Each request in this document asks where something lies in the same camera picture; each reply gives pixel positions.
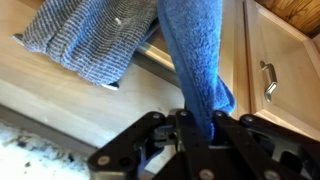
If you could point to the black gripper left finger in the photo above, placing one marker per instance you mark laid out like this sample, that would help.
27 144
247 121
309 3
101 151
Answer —
126 156

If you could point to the metal drawer handle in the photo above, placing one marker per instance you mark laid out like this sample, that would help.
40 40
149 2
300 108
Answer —
272 77

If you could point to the grey knitted cloth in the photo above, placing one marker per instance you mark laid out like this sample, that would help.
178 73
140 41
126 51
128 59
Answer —
95 38

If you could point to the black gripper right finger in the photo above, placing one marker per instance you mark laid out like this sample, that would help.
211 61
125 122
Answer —
270 152

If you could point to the blue cloth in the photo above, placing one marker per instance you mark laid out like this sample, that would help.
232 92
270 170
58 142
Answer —
192 31

